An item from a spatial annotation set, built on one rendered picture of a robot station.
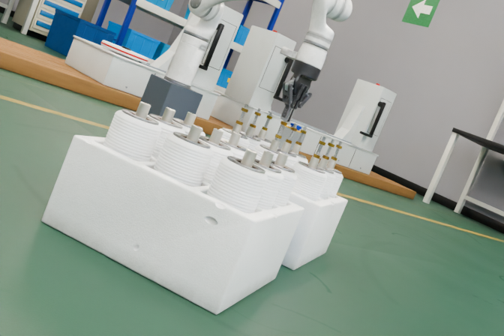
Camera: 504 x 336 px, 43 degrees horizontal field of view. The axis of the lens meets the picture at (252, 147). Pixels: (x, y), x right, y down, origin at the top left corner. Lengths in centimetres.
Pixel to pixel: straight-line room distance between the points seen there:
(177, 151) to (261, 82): 333
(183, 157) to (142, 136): 10
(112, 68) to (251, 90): 114
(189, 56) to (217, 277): 119
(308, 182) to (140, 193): 61
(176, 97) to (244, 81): 243
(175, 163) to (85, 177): 17
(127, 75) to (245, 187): 274
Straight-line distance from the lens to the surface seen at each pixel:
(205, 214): 114
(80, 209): 125
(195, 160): 119
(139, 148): 124
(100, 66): 387
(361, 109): 548
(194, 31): 221
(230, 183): 115
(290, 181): 139
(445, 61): 760
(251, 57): 461
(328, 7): 172
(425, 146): 741
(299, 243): 165
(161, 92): 219
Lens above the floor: 39
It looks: 5 degrees down
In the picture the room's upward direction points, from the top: 22 degrees clockwise
